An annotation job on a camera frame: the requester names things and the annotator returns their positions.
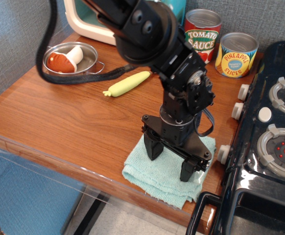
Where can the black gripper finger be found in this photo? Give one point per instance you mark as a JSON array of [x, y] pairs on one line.
[[187, 170], [153, 145]]

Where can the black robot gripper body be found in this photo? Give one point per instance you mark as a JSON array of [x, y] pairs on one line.
[[180, 136]]

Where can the light blue napkin cloth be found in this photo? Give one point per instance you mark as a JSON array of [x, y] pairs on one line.
[[160, 178]]

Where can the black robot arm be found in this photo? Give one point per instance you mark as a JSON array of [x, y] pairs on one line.
[[147, 34]]

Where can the black toy stove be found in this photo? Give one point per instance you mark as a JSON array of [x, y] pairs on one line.
[[253, 195]]

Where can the pineapple slices can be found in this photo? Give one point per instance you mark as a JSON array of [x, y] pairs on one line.
[[236, 54]]

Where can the tomato sauce can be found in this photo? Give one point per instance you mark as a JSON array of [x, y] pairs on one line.
[[202, 27]]

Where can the small steel pot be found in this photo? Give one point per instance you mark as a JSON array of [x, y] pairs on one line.
[[89, 64]]

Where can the plush brown mushroom toy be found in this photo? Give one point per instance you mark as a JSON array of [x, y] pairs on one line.
[[65, 63]]

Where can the clear acrylic table guard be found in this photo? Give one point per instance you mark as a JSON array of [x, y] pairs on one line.
[[35, 200]]

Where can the teal toy microwave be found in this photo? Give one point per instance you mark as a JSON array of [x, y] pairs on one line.
[[84, 22]]

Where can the spoon with green handle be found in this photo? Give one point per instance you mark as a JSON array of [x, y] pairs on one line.
[[126, 84]]

